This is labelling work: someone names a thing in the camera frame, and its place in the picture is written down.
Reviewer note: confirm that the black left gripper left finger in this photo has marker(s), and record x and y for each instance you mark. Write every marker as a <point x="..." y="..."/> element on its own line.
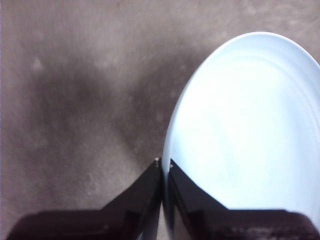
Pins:
<point x="130" y="215"/>

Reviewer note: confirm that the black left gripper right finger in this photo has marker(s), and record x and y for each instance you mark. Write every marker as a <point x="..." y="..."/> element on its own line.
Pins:
<point x="200" y="220"/>

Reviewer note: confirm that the light blue round plate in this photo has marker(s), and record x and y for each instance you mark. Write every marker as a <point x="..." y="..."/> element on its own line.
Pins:
<point x="250" y="125"/>

